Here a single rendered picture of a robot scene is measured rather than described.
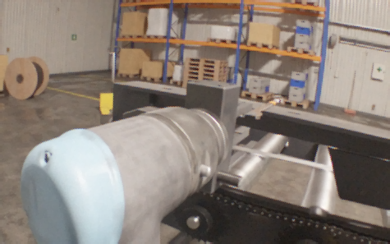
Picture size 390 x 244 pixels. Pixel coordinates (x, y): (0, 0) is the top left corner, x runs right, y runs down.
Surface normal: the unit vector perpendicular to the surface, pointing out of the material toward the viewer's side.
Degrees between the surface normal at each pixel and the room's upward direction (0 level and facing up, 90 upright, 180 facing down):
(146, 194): 74
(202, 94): 90
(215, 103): 90
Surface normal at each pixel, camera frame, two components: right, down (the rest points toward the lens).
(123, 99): -0.49, 0.18
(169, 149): 0.72, -0.47
